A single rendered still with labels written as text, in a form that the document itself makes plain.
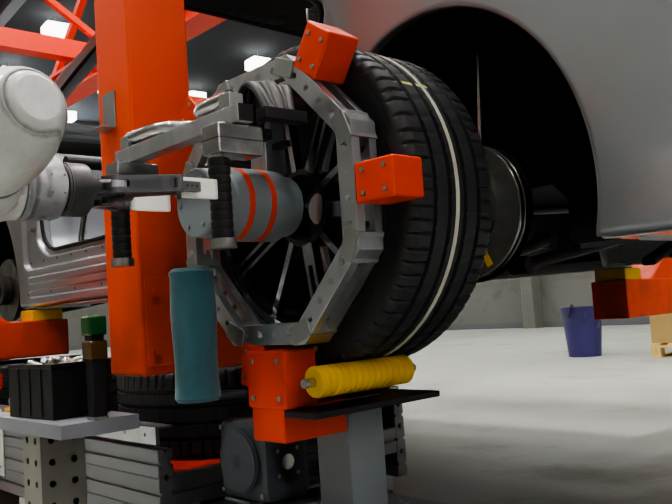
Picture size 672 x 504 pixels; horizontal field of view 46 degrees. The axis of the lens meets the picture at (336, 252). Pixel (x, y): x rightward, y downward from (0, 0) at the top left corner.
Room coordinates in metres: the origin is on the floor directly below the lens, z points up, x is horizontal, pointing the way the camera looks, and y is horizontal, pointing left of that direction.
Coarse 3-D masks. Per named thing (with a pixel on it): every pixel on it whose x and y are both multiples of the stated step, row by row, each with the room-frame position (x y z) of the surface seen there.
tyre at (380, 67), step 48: (384, 96) 1.37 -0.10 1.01; (432, 96) 1.46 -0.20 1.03; (384, 144) 1.37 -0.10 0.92; (432, 144) 1.38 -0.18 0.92; (480, 144) 1.48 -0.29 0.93; (432, 192) 1.36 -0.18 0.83; (480, 192) 1.46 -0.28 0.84; (384, 240) 1.39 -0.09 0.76; (432, 240) 1.39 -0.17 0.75; (480, 240) 1.47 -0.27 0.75; (384, 288) 1.40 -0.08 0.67; (432, 288) 1.44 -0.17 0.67; (336, 336) 1.49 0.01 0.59; (384, 336) 1.46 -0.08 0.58; (432, 336) 1.57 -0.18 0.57
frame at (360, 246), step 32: (288, 64) 1.43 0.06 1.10; (320, 96) 1.37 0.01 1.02; (352, 128) 1.32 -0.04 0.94; (192, 160) 1.69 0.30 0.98; (352, 160) 1.32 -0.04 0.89; (352, 192) 1.32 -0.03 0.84; (352, 224) 1.33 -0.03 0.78; (192, 256) 1.69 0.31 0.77; (352, 256) 1.33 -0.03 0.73; (224, 288) 1.69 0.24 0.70; (320, 288) 1.40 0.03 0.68; (352, 288) 1.40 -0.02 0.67; (224, 320) 1.62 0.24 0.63; (256, 320) 1.63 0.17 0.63; (320, 320) 1.41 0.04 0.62
